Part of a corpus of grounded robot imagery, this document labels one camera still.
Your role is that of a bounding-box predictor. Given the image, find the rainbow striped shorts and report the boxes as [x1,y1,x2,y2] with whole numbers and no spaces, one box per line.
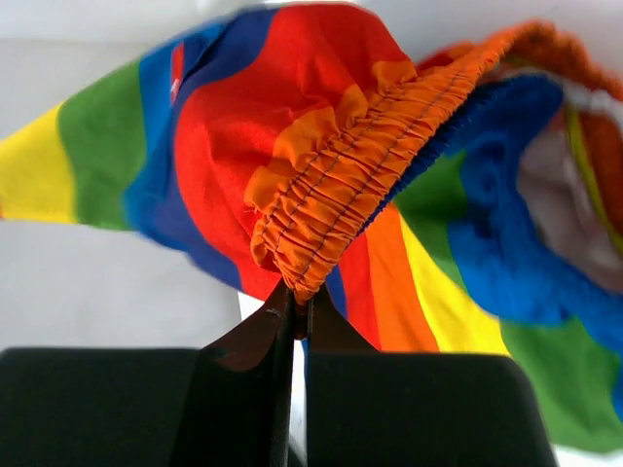
[1,3,622,453]

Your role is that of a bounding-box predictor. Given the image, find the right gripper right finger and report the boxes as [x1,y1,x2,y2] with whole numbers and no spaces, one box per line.
[306,291,557,467]

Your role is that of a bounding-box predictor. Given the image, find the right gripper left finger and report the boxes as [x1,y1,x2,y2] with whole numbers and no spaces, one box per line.
[1,285,294,466]

